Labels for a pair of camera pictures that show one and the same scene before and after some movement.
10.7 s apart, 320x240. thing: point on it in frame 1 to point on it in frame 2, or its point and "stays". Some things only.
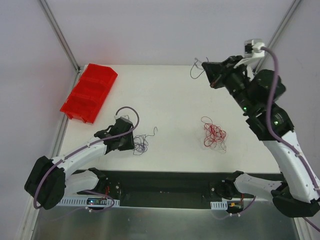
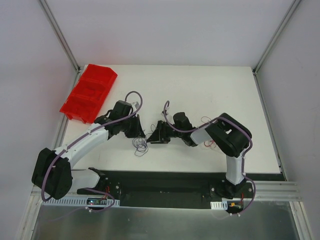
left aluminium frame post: x=79 y=69 stays
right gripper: x=222 y=75 to x=163 y=131
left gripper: x=127 y=141 to x=133 y=125
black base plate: x=178 y=189 stays
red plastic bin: x=88 y=96 stays
